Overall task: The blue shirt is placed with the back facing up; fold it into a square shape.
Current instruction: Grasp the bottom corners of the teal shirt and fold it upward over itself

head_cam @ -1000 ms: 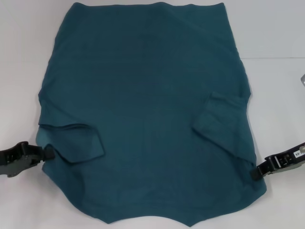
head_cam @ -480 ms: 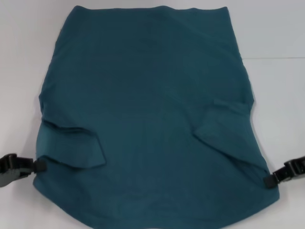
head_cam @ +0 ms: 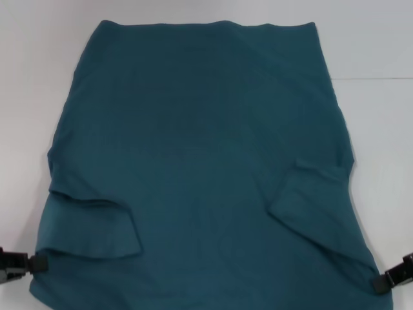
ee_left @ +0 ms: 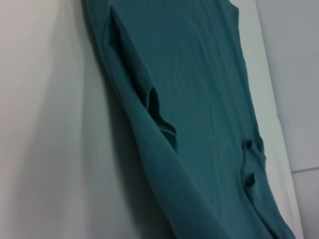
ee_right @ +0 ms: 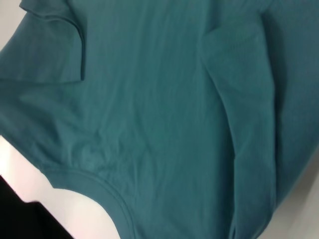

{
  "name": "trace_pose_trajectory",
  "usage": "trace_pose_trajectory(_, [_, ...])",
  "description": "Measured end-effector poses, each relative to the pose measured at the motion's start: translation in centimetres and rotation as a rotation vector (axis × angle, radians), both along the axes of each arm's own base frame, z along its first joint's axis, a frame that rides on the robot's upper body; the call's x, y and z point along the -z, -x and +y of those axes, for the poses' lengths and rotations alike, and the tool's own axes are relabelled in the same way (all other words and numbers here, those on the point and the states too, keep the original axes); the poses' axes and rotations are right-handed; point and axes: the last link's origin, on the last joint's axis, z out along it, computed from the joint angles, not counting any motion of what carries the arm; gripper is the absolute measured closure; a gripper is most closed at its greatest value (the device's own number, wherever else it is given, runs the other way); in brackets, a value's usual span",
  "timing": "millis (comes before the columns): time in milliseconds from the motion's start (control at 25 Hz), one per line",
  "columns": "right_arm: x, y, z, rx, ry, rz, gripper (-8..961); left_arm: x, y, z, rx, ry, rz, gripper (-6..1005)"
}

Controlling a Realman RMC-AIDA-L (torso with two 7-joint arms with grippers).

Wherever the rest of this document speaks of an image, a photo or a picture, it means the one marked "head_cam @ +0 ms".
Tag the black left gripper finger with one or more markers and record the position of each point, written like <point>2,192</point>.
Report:
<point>16,274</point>
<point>38,264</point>

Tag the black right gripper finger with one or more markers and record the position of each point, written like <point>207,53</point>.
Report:
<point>381,285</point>

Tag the teal blue t-shirt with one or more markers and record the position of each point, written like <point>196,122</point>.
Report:
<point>200,145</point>

